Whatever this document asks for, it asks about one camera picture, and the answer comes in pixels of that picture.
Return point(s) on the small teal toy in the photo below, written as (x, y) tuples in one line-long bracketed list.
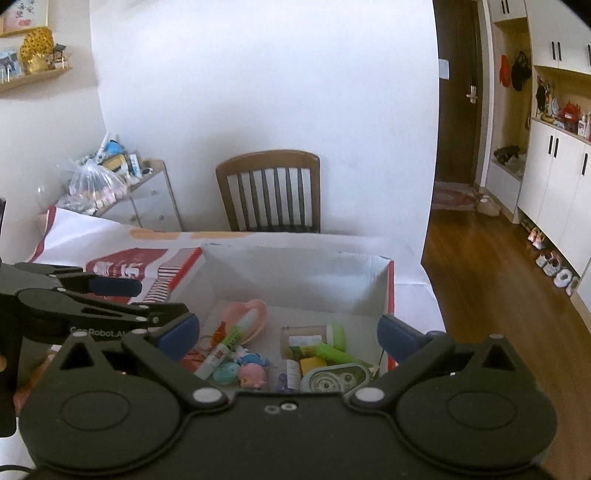
[(226, 374)]

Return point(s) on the red cardboard box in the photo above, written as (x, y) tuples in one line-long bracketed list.
[(300, 277)]

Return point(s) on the blue photo frame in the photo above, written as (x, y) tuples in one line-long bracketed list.
[(10, 64)]

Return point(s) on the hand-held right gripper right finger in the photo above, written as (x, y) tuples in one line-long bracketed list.
[(395, 339)]

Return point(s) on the red toy car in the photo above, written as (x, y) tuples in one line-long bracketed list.
[(219, 334)]

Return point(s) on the clear plastic bag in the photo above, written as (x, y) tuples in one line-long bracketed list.
[(92, 189)]

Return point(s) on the wooden chair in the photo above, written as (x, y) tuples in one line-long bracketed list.
[(268, 161)]

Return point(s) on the pink doll figurine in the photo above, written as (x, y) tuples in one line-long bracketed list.
[(251, 374)]

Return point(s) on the patterned door mat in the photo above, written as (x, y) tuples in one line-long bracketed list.
[(455, 197)]

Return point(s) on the small figurines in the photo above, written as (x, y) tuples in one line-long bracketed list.
[(61, 56)]

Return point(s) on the dark door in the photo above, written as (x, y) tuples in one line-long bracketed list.
[(459, 138)]

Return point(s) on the black hanging bag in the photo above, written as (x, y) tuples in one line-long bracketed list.
[(521, 74)]

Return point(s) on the small pink-white bottle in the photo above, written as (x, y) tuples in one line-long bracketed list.
[(291, 371)]

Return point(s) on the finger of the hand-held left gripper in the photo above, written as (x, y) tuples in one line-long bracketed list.
[(115, 286), (92, 307)]

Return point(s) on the white tube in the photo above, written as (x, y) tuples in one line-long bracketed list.
[(104, 146)]

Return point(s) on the small white toy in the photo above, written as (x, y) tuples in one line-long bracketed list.
[(241, 356)]

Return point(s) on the green-lidded jar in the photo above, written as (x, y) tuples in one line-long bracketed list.
[(304, 332)]

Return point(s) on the green and white marker pen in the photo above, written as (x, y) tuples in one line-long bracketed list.
[(231, 341)]

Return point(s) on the green highlighter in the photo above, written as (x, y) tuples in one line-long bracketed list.
[(332, 353)]

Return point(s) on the red hanging bag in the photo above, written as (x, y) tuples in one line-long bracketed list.
[(505, 71)]

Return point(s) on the white wardrobe cabinet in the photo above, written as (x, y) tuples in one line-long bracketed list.
[(549, 194)]

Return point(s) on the pair of beige slippers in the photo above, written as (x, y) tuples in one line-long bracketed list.
[(488, 206)]

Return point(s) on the pair of dark shoes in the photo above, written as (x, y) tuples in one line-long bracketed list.
[(507, 154)]

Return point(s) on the red toy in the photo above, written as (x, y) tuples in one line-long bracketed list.
[(571, 111)]

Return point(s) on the gold ornament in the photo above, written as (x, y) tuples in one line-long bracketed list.
[(37, 48)]

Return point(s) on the pink heart-shaped dish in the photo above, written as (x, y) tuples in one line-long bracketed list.
[(256, 314)]

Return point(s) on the framed calligraphy picture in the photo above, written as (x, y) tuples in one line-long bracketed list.
[(25, 18)]

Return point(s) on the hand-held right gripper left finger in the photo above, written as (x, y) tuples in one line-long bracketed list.
[(178, 337)]

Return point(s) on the pair of pink shoes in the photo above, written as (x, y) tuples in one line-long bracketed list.
[(536, 237)]

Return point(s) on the wooden wall shelf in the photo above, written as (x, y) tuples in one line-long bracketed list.
[(37, 78)]

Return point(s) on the yellow box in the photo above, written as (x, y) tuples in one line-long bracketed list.
[(311, 364)]

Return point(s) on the paper notice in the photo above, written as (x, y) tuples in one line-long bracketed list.
[(443, 69)]

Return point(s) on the white drawer cabinet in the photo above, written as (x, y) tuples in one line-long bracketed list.
[(152, 198)]

